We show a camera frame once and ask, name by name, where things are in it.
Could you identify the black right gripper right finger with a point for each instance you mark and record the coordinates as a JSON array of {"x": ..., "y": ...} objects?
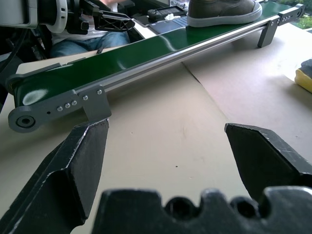
[{"x": 265, "y": 158}]

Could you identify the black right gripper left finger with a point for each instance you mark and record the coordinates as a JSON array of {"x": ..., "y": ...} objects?
[{"x": 61, "y": 175}]

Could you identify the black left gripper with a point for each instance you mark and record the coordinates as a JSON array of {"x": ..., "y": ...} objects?
[{"x": 76, "y": 18}]

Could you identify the seated person in blue jeans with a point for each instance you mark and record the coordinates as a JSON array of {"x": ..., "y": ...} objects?
[{"x": 80, "y": 44}]

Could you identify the black handheld controller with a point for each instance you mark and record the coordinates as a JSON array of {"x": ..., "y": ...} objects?
[{"x": 162, "y": 12}]

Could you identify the dark laptop computer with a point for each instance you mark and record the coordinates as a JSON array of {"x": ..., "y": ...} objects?
[{"x": 168, "y": 25}]

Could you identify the white crumpled tissue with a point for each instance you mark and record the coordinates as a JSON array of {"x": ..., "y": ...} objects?
[{"x": 169, "y": 17}]

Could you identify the yellow foam sponge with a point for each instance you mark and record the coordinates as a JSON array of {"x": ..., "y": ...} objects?
[{"x": 304, "y": 80}]

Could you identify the dark grey cloth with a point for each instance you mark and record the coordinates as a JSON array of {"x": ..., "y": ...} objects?
[{"x": 307, "y": 66}]

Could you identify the grey canvas sneaker white sole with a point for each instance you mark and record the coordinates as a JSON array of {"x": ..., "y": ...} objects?
[{"x": 219, "y": 12}]

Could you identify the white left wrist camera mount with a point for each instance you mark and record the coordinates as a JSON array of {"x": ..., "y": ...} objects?
[{"x": 58, "y": 14}]

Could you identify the green conveyor belt grey frame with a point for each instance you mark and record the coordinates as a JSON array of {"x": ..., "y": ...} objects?
[{"x": 136, "y": 56}]

